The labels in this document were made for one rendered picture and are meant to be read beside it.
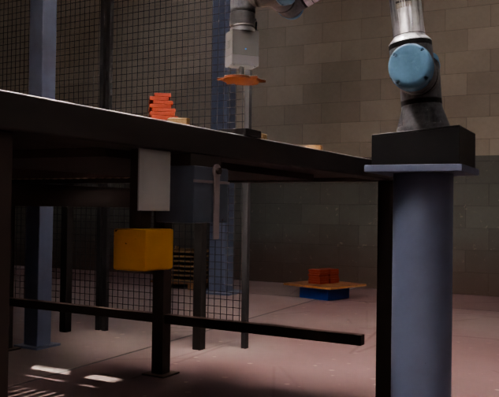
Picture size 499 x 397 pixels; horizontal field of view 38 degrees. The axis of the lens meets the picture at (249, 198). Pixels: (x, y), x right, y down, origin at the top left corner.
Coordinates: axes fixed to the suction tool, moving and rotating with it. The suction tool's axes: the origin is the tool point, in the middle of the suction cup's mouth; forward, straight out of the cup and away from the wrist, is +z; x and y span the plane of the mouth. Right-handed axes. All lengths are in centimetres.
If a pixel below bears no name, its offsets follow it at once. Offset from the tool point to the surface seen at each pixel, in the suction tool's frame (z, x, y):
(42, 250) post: 61, -190, 40
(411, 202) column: 35, 29, -40
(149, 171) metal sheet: 31, 64, 42
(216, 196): 35, 55, 25
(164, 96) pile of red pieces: -8, -86, 2
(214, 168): 29, 55, 26
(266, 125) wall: -48, -485, -205
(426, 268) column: 53, 32, -44
